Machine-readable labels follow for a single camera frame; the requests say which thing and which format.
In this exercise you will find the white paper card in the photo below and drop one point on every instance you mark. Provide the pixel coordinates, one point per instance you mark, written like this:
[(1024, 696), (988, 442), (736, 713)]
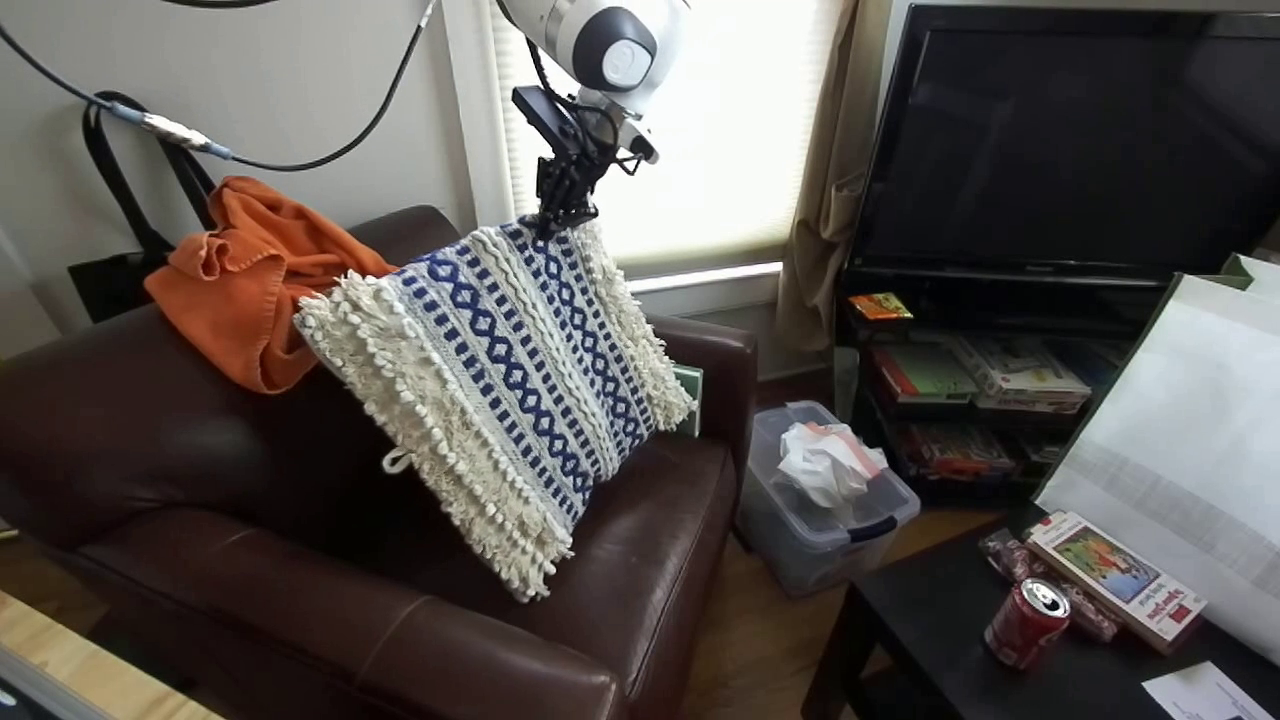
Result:
[(1200, 696)]

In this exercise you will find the white window frame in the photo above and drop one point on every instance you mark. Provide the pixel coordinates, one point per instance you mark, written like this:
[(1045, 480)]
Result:
[(707, 281)]

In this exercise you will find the beige curtain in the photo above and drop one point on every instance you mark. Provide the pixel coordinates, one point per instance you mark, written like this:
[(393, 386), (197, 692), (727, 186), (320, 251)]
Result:
[(826, 226)]

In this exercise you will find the black coffee table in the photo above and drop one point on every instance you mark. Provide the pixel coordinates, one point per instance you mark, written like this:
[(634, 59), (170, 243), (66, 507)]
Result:
[(933, 654)]

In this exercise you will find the clear plastic storage bin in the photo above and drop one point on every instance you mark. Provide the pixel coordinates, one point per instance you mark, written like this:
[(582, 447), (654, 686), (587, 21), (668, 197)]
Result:
[(814, 542)]

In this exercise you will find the black TV stand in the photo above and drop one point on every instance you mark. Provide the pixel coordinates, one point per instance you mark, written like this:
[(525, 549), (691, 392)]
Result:
[(933, 300)]

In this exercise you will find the red soda can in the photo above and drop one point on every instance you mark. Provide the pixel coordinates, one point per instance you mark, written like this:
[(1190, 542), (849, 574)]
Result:
[(1024, 627)]

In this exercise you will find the red white game box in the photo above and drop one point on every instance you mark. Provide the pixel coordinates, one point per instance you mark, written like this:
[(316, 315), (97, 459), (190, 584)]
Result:
[(1121, 577)]

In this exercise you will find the dark shelf game boxes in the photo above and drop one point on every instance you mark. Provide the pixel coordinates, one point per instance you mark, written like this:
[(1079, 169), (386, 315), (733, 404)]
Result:
[(962, 448)]

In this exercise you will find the orange blanket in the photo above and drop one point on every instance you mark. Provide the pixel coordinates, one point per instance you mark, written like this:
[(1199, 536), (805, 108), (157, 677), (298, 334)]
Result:
[(253, 292)]

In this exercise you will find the crumpled white tissue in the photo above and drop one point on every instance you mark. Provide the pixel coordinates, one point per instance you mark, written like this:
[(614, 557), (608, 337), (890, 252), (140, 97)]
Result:
[(826, 465)]

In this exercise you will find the blue white woven pillow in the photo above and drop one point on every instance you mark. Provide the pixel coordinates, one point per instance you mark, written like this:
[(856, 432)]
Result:
[(507, 386)]

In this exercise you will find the red green game box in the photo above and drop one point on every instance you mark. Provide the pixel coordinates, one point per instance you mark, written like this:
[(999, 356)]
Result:
[(922, 377)]

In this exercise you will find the small orange box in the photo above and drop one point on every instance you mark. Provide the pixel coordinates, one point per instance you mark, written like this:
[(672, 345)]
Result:
[(883, 307)]

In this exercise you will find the pale shelf game box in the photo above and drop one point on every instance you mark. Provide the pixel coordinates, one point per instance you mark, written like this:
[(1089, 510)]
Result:
[(1029, 377)]

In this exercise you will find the black television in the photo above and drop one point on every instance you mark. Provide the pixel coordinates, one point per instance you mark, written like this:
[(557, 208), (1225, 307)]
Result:
[(1064, 146)]

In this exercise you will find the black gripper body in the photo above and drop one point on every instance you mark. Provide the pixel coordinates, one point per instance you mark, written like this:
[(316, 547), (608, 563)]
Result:
[(582, 167)]

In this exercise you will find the brown leather sofa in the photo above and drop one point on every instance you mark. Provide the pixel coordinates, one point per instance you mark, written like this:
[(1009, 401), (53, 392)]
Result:
[(266, 535)]

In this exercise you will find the white window blind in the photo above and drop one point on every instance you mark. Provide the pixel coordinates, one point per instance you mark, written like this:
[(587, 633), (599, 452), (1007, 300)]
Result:
[(746, 135)]

